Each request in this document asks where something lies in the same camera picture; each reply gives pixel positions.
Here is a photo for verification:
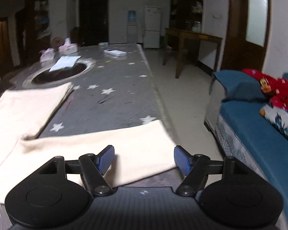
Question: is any pink tissue box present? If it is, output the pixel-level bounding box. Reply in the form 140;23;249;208
59;37;78;55

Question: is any patterned blue white pillow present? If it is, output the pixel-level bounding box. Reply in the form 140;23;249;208
260;104;288;140

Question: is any small green white packet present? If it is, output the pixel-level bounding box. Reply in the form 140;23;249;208
98;42;109;48

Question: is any white tissue box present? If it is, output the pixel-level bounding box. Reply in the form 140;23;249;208
40;48;55;63

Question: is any blue sofa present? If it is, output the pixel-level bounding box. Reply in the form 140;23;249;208
204;70;288;229

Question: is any white folded paper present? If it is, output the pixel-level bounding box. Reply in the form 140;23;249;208
49;56;81;72

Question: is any grey star-patterned tablecloth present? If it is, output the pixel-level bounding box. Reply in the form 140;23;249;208
0;44;182;229

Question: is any water dispenser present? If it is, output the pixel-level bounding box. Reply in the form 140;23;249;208
126;10;138;44

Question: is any wooden side table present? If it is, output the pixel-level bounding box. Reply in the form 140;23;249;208
162;28;223;79

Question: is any round induction cooktop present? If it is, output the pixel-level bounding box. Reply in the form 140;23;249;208
22;58;96;89

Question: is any red cartoon pillow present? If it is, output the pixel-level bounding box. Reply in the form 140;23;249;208
242;69;288;111

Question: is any white refrigerator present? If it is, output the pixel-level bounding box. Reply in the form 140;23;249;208
143;6;162;49

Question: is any cream sweater garment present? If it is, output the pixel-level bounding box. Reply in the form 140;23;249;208
0;82;175;203

